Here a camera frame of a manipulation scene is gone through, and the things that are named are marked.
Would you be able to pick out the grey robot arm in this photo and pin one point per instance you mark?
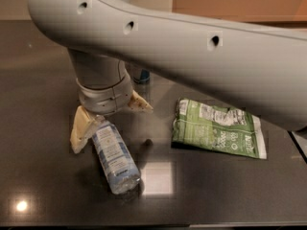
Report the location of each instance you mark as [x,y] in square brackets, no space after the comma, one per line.
[262,70]

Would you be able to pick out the grey side table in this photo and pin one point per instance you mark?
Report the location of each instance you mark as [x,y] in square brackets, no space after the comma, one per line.
[301,145]

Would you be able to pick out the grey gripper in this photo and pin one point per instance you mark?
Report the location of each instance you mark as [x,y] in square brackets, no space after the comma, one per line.
[106,100]

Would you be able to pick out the blue plastic water bottle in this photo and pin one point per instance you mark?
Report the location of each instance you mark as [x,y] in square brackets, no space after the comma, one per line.
[120,170]

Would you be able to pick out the blue silver drink can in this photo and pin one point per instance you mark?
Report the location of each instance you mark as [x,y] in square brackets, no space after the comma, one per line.
[140,75]

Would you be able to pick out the green crumpled snack bag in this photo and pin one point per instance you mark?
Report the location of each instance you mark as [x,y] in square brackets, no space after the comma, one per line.
[228,130]

